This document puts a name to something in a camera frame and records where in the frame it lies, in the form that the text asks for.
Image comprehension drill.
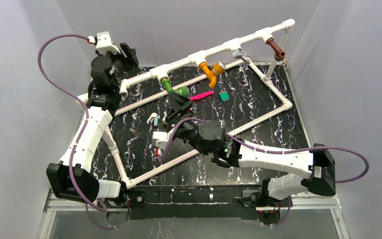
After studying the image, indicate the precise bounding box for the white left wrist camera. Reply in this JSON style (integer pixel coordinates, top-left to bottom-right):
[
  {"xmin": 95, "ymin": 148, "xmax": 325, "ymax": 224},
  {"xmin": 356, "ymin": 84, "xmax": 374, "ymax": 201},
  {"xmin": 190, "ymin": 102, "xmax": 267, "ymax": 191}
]
[{"xmin": 87, "ymin": 31, "xmax": 121, "ymax": 55}]

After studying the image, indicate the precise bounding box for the white PVC pipe frame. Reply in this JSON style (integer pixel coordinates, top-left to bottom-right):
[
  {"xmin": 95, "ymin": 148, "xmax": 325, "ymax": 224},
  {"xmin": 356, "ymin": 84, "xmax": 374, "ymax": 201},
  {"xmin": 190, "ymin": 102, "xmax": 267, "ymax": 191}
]
[{"xmin": 78, "ymin": 18, "xmax": 295, "ymax": 190}]

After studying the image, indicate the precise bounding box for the pink plastic strip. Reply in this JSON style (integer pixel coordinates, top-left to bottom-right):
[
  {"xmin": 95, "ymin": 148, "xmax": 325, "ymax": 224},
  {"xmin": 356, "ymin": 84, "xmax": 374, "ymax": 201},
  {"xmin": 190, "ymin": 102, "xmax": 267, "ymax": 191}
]
[{"xmin": 190, "ymin": 91, "xmax": 214, "ymax": 101}]

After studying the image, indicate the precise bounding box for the green plastic faucet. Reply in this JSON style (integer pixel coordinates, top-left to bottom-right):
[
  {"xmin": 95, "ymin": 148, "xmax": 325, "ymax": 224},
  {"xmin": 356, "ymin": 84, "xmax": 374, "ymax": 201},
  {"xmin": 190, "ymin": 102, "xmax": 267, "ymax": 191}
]
[{"xmin": 160, "ymin": 77, "xmax": 189, "ymax": 97}]

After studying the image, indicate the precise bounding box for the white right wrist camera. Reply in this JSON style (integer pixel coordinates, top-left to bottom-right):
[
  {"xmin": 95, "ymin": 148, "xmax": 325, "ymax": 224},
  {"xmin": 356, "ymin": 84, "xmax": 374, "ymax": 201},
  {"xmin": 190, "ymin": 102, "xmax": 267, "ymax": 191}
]
[{"xmin": 152, "ymin": 131, "xmax": 172, "ymax": 157}]

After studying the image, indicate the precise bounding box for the white teal thread tape roll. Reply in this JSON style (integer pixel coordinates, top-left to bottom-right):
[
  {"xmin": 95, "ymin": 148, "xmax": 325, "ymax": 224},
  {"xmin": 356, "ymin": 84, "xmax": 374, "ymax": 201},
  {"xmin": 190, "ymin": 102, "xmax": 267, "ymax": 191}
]
[{"xmin": 146, "ymin": 113, "xmax": 159, "ymax": 127}]

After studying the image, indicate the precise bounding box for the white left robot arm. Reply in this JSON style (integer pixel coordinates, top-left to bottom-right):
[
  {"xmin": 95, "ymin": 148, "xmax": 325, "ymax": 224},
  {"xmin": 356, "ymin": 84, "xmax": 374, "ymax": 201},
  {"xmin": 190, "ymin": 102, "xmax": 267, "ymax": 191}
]
[{"xmin": 46, "ymin": 43, "xmax": 139, "ymax": 207}]

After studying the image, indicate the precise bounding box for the chrome metal faucet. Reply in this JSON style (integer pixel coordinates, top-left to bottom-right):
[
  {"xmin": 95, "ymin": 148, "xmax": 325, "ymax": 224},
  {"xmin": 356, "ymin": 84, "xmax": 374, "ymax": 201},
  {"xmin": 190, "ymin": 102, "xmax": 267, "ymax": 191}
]
[{"xmin": 231, "ymin": 48, "xmax": 252, "ymax": 65}]

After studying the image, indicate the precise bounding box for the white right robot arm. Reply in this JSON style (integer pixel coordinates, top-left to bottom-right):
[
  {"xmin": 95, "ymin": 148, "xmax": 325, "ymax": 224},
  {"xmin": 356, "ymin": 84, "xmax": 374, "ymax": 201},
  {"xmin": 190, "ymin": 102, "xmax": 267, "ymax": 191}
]
[{"xmin": 163, "ymin": 91, "xmax": 336, "ymax": 206}]

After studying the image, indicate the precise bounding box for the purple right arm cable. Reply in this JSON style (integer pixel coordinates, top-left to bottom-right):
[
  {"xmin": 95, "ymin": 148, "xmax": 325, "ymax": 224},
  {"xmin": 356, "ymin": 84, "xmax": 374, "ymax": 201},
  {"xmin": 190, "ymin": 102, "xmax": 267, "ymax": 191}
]
[{"xmin": 158, "ymin": 118, "xmax": 370, "ymax": 184}]

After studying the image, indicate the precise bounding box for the orange plastic faucet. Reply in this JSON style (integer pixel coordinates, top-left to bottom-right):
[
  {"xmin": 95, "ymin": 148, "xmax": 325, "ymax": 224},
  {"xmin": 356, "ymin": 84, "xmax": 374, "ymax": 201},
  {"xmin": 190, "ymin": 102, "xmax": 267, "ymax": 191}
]
[{"xmin": 198, "ymin": 62, "xmax": 226, "ymax": 89}]

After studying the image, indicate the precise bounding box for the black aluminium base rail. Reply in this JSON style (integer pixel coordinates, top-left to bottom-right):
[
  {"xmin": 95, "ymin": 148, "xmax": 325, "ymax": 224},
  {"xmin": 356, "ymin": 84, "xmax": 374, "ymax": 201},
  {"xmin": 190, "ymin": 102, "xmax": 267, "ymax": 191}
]
[{"xmin": 42, "ymin": 184, "xmax": 343, "ymax": 220}]

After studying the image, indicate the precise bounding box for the black marble table mat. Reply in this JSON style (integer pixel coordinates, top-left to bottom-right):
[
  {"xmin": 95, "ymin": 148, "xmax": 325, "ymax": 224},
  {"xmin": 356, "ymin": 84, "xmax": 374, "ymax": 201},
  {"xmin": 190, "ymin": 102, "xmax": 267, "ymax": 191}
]
[{"xmin": 91, "ymin": 65, "xmax": 310, "ymax": 186}]

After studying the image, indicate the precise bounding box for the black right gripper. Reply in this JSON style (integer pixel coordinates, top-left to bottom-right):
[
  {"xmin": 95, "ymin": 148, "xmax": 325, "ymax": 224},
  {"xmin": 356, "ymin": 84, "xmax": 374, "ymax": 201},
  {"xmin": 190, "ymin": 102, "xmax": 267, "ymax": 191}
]
[{"xmin": 166, "ymin": 90, "xmax": 209, "ymax": 156}]

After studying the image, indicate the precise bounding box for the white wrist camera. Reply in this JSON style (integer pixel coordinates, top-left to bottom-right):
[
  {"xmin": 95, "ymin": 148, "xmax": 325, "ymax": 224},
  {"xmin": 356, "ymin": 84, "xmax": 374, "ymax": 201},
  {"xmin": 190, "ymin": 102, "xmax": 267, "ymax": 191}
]
[
  {"xmin": 152, "ymin": 131, "xmax": 172, "ymax": 157},
  {"xmin": 87, "ymin": 31, "xmax": 121, "ymax": 55}
]

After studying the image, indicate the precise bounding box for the brown plastic faucet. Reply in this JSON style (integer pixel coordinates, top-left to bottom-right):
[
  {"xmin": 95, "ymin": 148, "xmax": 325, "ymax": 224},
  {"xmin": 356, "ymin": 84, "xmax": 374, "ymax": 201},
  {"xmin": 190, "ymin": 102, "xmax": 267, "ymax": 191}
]
[{"xmin": 266, "ymin": 37, "xmax": 286, "ymax": 61}]

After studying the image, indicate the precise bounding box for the small green plastic piece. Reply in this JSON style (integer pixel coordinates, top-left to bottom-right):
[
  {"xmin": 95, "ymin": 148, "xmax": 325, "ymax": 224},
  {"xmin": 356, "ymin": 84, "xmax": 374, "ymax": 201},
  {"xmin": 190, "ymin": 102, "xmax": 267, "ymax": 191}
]
[{"xmin": 219, "ymin": 92, "xmax": 230, "ymax": 102}]

